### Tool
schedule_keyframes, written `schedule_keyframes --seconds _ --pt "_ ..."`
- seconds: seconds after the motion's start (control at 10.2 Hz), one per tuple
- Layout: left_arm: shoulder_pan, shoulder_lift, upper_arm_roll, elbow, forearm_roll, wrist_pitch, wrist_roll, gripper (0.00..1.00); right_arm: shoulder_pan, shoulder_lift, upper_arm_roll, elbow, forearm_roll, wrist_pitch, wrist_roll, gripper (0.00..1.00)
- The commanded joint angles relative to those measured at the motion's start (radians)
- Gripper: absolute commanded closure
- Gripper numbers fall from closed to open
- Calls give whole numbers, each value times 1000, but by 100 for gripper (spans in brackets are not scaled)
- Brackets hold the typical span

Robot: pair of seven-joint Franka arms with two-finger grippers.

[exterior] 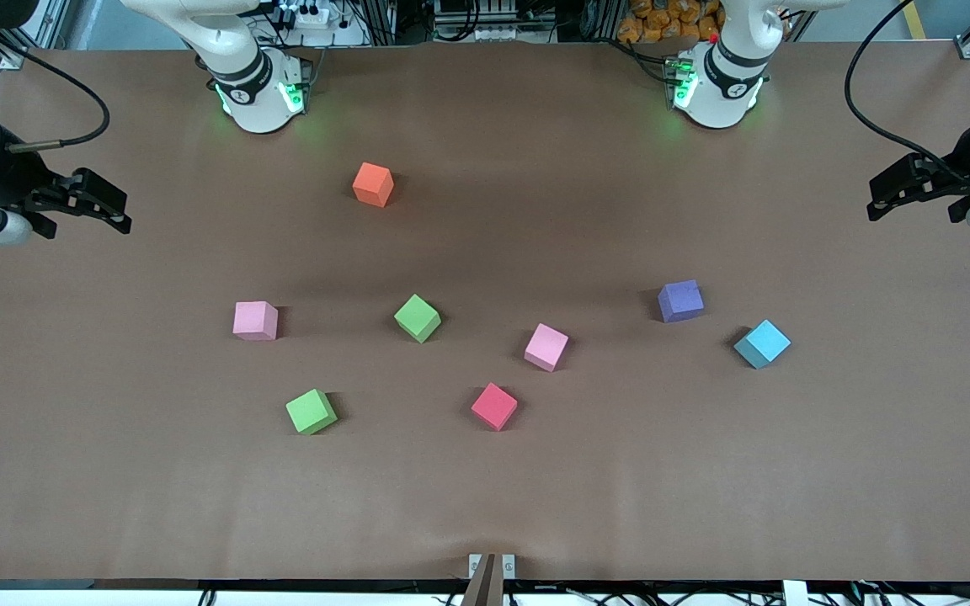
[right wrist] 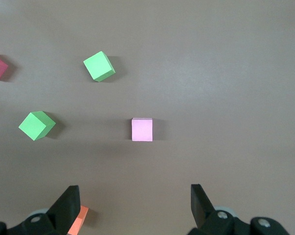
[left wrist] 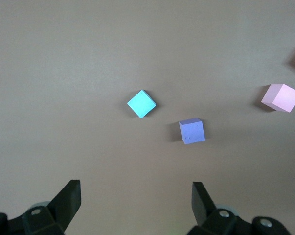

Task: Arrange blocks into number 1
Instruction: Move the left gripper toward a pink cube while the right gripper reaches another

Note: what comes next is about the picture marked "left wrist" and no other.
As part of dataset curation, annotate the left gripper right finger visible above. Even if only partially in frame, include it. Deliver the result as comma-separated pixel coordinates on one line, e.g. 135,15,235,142
186,181,238,235

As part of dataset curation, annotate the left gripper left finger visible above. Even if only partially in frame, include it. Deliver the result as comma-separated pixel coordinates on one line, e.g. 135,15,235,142
22,180,81,235

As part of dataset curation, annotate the purple foam cube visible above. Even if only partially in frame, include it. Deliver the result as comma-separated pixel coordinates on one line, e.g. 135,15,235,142
178,117,206,145

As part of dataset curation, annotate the light pink foam cube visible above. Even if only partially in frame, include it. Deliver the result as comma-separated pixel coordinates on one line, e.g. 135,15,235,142
260,83,295,113

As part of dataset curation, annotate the brown table cover sheet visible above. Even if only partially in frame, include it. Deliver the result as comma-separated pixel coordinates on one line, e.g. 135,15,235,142
0,0,295,235

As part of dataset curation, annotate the cyan foam cube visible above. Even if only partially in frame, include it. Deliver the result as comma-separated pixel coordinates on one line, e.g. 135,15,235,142
127,89,158,119

